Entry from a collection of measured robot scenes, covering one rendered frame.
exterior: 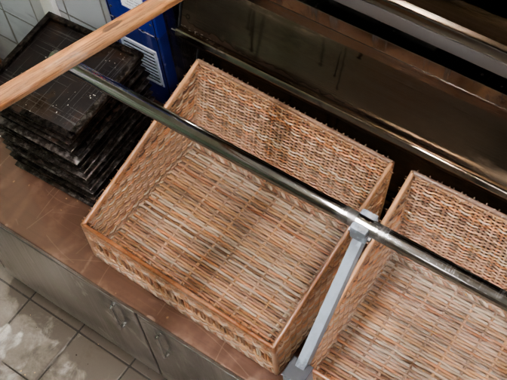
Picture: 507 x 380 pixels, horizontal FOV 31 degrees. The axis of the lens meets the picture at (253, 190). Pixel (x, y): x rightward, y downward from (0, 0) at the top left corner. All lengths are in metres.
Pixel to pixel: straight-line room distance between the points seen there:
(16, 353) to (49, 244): 0.63
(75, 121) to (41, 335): 0.96
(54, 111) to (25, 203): 0.36
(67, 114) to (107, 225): 0.30
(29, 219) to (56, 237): 0.09
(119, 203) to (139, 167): 0.10
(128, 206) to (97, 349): 0.67
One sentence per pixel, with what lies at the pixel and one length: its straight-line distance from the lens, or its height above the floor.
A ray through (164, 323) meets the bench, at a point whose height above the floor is 0.58.
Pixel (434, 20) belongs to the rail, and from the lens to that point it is 1.49.
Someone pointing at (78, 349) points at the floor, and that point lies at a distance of 2.85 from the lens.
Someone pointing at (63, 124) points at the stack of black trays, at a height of 0.90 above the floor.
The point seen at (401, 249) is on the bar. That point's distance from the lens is 1.57.
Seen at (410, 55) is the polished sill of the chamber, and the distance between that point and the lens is 1.81.
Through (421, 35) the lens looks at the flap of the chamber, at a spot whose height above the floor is 1.42.
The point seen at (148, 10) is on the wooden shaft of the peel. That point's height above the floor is 1.47.
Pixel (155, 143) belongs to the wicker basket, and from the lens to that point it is 2.24.
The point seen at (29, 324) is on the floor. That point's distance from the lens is 2.93.
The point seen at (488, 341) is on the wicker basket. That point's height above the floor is 0.59.
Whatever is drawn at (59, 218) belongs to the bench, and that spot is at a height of 0.58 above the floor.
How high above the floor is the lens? 2.55
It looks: 58 degrees down
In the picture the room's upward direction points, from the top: 8 degrees counter-clockwise
